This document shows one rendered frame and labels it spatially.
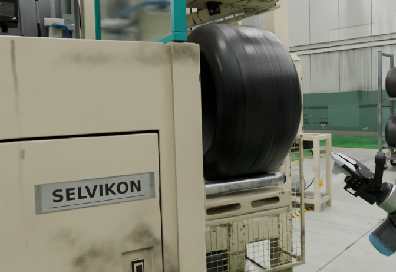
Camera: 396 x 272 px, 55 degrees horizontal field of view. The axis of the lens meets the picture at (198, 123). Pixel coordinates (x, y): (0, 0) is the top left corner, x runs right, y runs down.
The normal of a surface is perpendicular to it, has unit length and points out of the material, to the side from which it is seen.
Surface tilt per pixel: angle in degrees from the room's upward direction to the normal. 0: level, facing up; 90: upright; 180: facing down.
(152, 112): 90
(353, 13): 90
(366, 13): 90
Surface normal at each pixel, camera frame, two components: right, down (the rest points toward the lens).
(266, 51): 0.33, -0.54
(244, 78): 0.15, -0.19
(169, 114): 0.44, 0.04
